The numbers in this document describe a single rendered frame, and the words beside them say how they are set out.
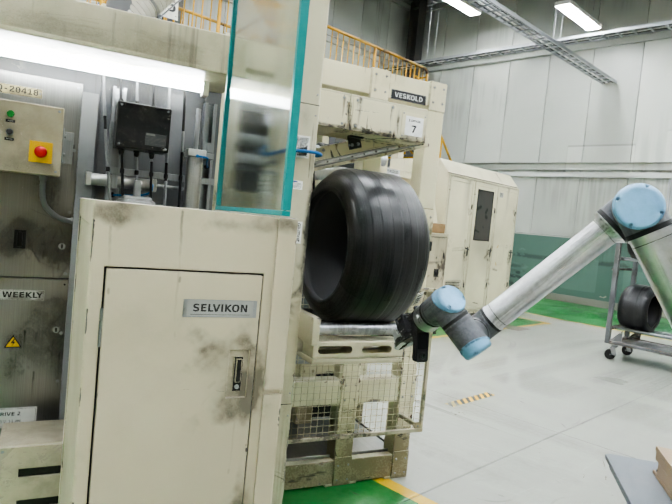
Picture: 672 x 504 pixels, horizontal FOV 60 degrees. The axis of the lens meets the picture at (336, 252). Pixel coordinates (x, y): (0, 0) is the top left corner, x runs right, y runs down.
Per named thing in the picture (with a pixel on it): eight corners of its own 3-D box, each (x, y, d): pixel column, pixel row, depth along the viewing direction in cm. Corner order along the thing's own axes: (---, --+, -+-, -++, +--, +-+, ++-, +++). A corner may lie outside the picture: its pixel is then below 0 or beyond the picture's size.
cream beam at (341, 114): (295, 121, 220) (299, 82, 220) (273, 127, 243) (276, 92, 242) (426, 144, 247) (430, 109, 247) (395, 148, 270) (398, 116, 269)
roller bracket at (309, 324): (311, 346, 191) (313, 317, 190) (270, 322, 226) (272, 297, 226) (320, 346, 192) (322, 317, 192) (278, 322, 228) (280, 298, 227)
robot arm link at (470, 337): (497, 341, 172) (471, 307, 175) (491, 347, 161) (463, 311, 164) (472, 358, 175) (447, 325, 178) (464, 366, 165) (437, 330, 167)
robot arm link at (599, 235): (635, 181, 167) (457, 322, 189) (638, 177, 156) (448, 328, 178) (664, 211, 165) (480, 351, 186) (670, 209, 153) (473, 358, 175)
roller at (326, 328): (309, 321, 199) (309, 334, 199) (314, 321, 195) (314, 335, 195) (395, 322, 215) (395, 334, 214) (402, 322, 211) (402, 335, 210)
